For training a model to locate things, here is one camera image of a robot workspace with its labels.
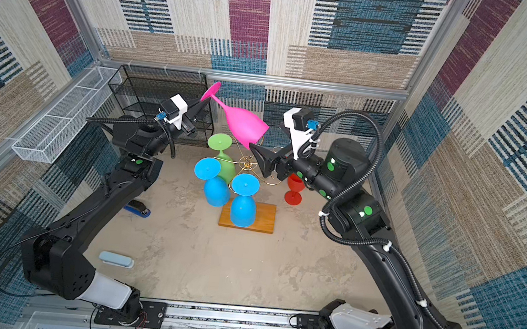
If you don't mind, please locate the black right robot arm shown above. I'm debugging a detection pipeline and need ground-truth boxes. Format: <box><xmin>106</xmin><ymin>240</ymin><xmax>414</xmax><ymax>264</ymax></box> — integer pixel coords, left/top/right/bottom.
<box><xmin>249</xmin><ymin>138</ymin><xmax>462</xmax><ymax>329</ymax></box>

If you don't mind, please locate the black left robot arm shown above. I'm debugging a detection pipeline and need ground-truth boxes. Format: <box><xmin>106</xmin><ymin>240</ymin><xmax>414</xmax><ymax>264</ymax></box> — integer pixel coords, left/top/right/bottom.
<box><xmin>20</xmin><ymin>95</ymin><xmax>210</xmax><ymax>319</ymax></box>

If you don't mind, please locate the green plastic wine glass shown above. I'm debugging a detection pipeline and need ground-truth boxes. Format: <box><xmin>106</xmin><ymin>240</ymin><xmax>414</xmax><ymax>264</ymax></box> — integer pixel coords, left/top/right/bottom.
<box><xmin>207</xmin><ymin>133</ymin><xmax>236</xmax><ymax>185</ymax></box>

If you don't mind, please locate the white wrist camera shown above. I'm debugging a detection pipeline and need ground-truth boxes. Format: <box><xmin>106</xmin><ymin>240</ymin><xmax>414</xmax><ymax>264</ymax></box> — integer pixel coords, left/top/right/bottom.
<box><xmin>283</xmin><ymin>108</ymin><xmax>320</xmax><ymax>160</ymax></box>
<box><xmin>155</xmin><ymin>94</ymin><xmax>188</xmax><ymax>130</ymax></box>

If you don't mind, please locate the blue plastic wine glass front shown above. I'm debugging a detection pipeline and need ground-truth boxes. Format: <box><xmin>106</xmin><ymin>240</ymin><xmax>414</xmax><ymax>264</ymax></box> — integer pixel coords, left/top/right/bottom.
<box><xmin>230</xmin><ymin>174</ymin><xmax>260</xmax><ymax>228</ymax></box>

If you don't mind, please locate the magenta plastic wine glass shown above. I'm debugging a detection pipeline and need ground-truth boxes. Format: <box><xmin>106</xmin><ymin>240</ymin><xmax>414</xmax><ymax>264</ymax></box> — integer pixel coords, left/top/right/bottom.
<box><xmin>200</xmin><ymin>82</ymin><xmax>269</xmax><ymax>149</ymax></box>

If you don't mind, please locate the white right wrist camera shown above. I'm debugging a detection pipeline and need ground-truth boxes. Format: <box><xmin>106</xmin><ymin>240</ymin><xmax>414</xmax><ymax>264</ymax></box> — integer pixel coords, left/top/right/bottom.
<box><xmin>283</xmin><ymin>108</ymin><xmax>320</xmax><ymax>160</ymax></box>

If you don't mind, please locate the black mesh shelf rack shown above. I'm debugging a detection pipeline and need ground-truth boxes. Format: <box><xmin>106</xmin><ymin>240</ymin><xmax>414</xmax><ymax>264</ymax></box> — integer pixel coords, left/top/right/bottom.
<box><xmin>102</xmin><ymin>63</ymin><xmax>221</xmax><ymax>147</ymax></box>

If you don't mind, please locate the blue plastic wine glass rear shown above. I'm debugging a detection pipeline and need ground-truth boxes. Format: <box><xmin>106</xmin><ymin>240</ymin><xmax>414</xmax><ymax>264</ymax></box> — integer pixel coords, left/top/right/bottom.
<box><xmin>194</xmin><ymin>158</ymin><xmax>230</xmax><ymax>208</ymax></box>

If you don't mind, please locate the gold wire glass rack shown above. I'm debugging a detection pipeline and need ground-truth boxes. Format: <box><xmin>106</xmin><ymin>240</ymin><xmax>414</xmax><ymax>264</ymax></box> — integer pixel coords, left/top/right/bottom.
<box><xmin>220</xmin><ymin>137</ymin><xmax>281</xmax><ymax>186</ymax></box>

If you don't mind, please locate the red plastic wine glass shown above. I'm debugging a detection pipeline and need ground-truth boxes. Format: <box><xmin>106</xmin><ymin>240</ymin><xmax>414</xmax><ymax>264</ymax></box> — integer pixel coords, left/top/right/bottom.
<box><xmin>284</xmin><ymin>174</ymin><xmax>305</xmax><ymax>206</ymax></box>

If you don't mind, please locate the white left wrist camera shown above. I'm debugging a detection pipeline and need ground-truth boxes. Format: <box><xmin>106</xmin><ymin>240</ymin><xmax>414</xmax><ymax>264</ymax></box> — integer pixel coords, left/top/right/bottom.
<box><xmin>155</xmin><ymin>94</ymin><xmax>188</xmax><ymax>130</ymax></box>

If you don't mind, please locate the wooden rack base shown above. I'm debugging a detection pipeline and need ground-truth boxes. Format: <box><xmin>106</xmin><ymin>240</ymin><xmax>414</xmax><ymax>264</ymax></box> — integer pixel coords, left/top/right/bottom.
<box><xmin>218</xmin><ymin>200</ymin><xmax>276</xmax><ymax>235</ymax></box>

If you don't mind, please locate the white wire mesh basket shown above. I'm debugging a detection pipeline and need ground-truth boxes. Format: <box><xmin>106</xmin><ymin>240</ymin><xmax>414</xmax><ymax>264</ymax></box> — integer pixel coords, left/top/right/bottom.
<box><xmin>12</xmin><ymin>66</ymin><xmax>116</xmax><ymax>164</ymax></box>

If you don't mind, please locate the blue plastic wine glass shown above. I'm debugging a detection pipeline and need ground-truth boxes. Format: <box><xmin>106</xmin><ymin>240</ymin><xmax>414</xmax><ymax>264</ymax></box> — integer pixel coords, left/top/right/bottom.
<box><xmin>230</xmin><ymin>174</ymin><xmax>260</xmax><ymax>228</ymax></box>
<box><xmin>194</xmin><ymin>158</ymin><xmax>230</xmax><ymax>208</ymax></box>

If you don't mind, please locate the black corrugated left cable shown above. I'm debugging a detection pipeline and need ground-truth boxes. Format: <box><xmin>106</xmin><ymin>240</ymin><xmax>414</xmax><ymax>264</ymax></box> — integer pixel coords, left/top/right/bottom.
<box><xmin>82</xmin><ymin>107</ymin><xmax>182</xmax><ymax>159</ymax></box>

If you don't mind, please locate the light blue flat case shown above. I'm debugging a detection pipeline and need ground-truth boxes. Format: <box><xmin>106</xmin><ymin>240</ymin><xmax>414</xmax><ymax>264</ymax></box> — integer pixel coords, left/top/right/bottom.
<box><xmin>98</xmin><ymin>251</ymin><xmax>135</xmax><ymax>269</ymax></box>

